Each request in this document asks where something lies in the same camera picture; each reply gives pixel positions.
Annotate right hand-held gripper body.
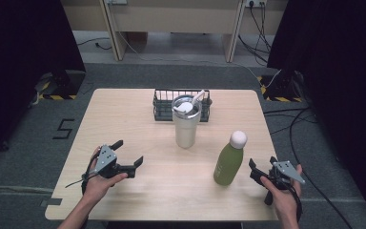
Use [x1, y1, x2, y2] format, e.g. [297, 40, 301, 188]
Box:
[260, 159, 307, 206]

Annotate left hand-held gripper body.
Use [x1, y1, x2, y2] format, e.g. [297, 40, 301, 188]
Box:
[93, 144, 136, 179]

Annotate green bottle with white cap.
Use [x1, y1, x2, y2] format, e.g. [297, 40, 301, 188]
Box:
[213, 130, 249, 187]

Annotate black wire basket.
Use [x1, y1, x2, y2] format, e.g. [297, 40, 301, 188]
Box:
[152, 88, 214, 123]

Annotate white tumbler with straw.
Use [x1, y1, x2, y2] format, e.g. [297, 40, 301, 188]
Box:
[171, 89, 206, 150]

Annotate person's right hand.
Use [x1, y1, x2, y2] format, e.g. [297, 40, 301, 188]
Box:
[259, 163, 304, 221]

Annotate person's left hand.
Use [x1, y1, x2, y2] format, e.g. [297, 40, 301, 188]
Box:
[81, 146, 129, 204]

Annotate stand base with hazard tape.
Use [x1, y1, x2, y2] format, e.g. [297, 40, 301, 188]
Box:
[33, 70, 87, 101]
[256, 70, 305, 104]

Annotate grey tape strip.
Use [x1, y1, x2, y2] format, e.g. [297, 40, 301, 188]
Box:
[39, 198, 64, 208]

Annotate black curtain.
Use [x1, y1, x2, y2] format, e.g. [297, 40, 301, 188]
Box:
[266, 0, 366, 220]
[0, 0, 87, 165]

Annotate beige desk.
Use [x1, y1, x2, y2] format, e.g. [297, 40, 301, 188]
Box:
[60, 0, 289, 64]

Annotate long black floor cables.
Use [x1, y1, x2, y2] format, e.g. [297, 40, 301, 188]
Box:
[262, 106, 355, 229]

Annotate left hand-held gripper cable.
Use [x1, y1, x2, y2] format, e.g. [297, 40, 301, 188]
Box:
[64, 155, 100, 196]

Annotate hand-held gripper cable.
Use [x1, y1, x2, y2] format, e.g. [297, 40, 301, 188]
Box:
[289, 185, 304, 223]
[64, 155, 100, 196]

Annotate right hand-held gripper cable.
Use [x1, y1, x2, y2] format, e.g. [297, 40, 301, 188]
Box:
[289, 185, 304, 223]

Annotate black floor cable with plug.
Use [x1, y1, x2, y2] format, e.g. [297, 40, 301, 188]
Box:
[76, 36, 113, 52]

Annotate white floor cable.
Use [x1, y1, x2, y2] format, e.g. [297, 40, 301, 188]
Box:
[106, 2, 282, 90]

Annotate black cables under wall socket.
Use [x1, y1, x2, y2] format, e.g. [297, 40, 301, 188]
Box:
[236, 2, 273, 65]

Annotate white wall socket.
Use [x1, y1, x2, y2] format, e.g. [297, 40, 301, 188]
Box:
[245, 0, 268, 9]

